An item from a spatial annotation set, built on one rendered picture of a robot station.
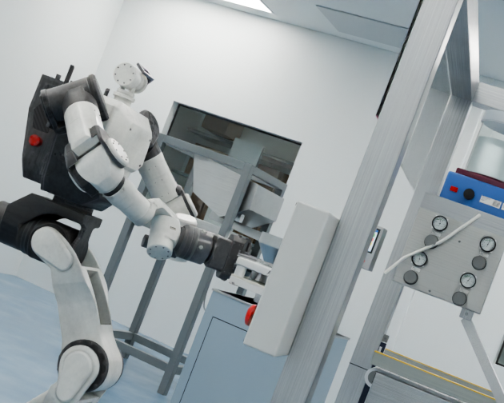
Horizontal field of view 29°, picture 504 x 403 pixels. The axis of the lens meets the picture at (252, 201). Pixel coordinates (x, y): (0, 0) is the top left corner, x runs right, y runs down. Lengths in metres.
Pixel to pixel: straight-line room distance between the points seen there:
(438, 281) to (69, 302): 1.00
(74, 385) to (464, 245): 1.07
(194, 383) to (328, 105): 3.56
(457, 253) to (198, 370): 2.98
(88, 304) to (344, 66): 5.73
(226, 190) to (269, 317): 4.51
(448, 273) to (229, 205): 3.74
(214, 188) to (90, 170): 3.85
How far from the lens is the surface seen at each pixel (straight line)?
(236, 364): 5.11
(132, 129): 2.71
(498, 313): 7.53
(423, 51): 1.81
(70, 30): 8.81
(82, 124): 2.43
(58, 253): 2.72
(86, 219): 2.74
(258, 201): 6.13
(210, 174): 6.21
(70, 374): 2.68
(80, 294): 2.71
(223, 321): 5.16
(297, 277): 1.65
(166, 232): 2.48
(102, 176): 2.36
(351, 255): 1.75
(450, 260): 2.39
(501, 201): 2.45
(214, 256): 2.53
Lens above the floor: 1.06
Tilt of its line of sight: 2 degrees up
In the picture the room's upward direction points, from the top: 21 degrees clockwise
